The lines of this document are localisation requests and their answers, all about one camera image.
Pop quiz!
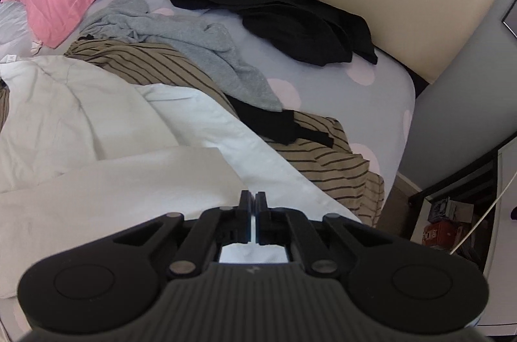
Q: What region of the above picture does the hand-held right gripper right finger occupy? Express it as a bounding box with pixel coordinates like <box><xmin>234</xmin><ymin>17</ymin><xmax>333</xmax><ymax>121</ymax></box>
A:
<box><xmin>255</xmin><ymin>192</ymin><xmax>389</xmax><ymax>275</ymax></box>

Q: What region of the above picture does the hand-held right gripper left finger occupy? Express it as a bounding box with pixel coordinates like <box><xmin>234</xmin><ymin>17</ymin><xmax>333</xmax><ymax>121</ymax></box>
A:
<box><xmin>113</xmin><ymin>190</ymin><xmax>256</xmax><ymax>279</ymax></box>

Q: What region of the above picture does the white shirt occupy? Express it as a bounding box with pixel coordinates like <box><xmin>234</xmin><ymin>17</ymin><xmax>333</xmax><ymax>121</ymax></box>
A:
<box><xmin>139</xmin><ymin>83</ymin><xmax>363</xmax><ymax>264</ymax></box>

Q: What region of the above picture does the brown striped garment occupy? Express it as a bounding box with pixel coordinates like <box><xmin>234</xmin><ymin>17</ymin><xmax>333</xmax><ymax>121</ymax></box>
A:
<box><xmin>0</xmin><ymin>38</ymin><xmax>385</xmax><ymax>228</ymax></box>

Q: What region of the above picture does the small black garment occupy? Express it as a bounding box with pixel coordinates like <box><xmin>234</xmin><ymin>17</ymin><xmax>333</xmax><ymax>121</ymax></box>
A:
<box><xmin>223</xmin><ymin>93</ymin><xmax>336</xmax><ymax>149</ymax></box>

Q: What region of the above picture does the polka dot bed sheet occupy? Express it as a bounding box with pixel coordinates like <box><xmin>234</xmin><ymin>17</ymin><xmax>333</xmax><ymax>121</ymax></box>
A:
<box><xmin>0</xmin><ymin>0</ymin><xmax>417</xmax><ymax>342</ymax></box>

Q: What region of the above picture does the black bedside shelf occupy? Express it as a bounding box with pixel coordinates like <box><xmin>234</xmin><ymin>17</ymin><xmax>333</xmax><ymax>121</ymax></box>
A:
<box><xmin>407</xmin><ymin>147</ymin><xmax>501</xmax><ymax>271</ymax></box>

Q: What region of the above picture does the grey box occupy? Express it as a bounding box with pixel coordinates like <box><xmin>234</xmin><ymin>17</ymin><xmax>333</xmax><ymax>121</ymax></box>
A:
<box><xmin>428</xmin><ymin>198</ymin><xmax>452</xmax><ymax>224</ymax></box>

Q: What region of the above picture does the orange box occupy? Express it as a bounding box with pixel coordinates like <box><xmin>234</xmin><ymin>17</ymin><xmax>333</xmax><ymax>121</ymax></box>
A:
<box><xmin>421</xmin><ymin>220</ymin><xmax>466</xmax><ymax>251</ymax></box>

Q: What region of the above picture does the cream cloth garment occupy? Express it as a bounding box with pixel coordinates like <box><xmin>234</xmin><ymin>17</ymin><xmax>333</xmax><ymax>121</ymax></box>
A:
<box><xmin>0</xmin><ymin>53</ymin><xmax>248</xmax><ymax>300</ymax></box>

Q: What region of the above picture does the grey knit sweater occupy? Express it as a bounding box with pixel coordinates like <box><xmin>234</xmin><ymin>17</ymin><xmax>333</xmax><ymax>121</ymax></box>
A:
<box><xmin>78</xmin><ymin>0</ymin><xmax>284</xmax><ymax>113</ymax></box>

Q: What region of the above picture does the large black garment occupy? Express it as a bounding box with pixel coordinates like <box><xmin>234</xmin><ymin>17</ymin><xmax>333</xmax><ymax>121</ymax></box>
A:
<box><xmin>168</xmin><ymin>0</ymin><xmax>379</xmax><ymax>67</ymax></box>

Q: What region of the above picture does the white furniture panel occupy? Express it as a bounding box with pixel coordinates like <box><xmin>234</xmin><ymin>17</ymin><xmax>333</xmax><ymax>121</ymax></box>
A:
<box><xmin>484</xmin><ymin>141</ymin><xmax>517</xmax><ymax>280</ymax></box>

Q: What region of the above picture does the light grey cloth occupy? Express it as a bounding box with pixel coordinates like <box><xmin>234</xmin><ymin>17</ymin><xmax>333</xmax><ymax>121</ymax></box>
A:
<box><xmin>0</xmin><ymin>0</ymin><xmax>38</xmax><ymax>57</ymax></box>

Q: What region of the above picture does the white cable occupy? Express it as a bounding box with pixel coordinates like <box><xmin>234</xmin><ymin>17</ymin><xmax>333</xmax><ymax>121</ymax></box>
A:
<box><xmin>448</xmin><ymin>171</ymin><xmax>517</xmax><ymax>258</ymax></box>

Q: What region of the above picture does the dark picture frame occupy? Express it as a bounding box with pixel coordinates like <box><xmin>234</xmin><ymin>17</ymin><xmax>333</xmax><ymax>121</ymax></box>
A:
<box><xmin>501</xmin><ymin>0</ymin><xmax>517</xmax><ymax>38</ymax></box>

